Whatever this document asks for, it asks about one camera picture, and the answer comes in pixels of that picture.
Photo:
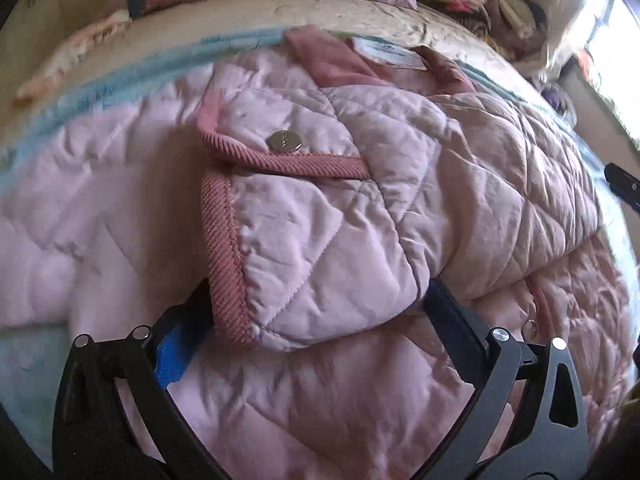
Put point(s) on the bag of clothes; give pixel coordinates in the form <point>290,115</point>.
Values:
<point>557,97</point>

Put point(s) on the cream curtain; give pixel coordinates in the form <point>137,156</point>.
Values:
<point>565,0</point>

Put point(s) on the pink quilted jacket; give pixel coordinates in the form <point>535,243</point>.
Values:
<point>300,240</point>

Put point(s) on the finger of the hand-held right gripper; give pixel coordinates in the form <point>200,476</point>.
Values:
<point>622,182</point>

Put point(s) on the pink white printed cloth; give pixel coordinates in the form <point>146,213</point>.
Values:
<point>75,55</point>

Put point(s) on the window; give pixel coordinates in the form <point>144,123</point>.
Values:
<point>617,65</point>

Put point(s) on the light blue printed blanket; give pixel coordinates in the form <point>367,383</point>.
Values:
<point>125,72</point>

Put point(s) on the bed with beige sheet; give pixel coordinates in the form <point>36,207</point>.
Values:
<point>250,15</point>

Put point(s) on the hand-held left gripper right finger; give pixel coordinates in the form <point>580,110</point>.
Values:
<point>452,325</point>

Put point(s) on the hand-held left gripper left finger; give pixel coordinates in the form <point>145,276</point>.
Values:
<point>175,355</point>

